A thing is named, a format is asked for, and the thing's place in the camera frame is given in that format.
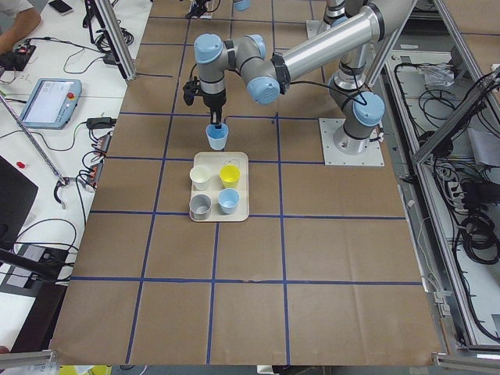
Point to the grey plastic cup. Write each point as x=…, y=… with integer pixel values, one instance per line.
x=200, y=207

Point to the teach pendant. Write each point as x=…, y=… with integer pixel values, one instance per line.
x=51, y=103

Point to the yellow plastic cup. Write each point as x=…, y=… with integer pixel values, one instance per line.
x=230, y=176

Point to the cream plastic cup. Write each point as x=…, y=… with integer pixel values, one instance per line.
x=200, y=176

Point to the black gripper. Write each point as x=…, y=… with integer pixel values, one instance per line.
x=213, y=101

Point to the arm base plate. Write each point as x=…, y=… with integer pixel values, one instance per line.
x=316, y=30
x=341, y=150

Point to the aluminium frame post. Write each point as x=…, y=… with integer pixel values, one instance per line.
x=107, y=20

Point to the light blue plastic cup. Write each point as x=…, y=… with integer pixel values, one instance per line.
x=228, y=200

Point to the seated person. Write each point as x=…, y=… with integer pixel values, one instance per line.
x=26, y=19

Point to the cream plastic tray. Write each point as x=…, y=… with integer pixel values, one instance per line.
x=215, y=161

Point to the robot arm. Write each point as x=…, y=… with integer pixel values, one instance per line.
x=266, y=79
x=290, y=12

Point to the black power brick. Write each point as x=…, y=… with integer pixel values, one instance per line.
x=95, y=123

